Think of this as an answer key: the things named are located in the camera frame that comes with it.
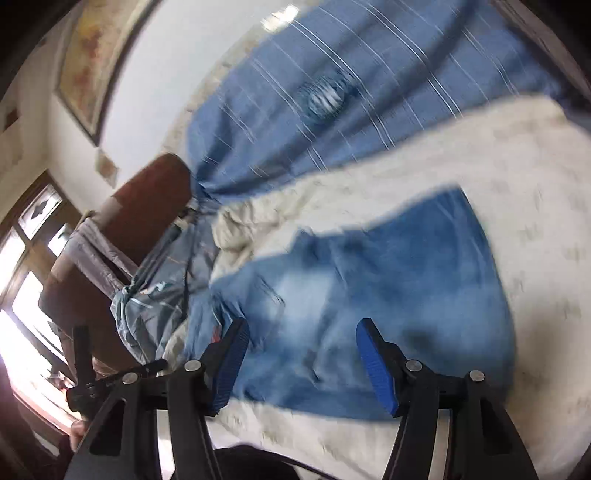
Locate blue denim jeans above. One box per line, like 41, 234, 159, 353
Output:
183, 188, 516, 421

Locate person's left hand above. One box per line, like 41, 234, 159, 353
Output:
69, 419, 90, 452

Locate wooden door with glass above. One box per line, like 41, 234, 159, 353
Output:
1, 171, 80, 446

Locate grey patterned bed sheet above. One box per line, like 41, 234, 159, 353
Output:
111, 211, 218, 364

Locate grey garment on headboard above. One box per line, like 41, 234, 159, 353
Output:
63, 217, 138, 300

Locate cream floral quilt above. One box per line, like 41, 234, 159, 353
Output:
192, 96, 590, 479

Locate blue plaid duvet roll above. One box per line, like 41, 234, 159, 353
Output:
186, 1, 570, 204

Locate small wall picture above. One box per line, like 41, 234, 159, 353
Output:
94, 149, 119, 189

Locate framed wall painting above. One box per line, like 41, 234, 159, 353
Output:
56, 0, 158, 146

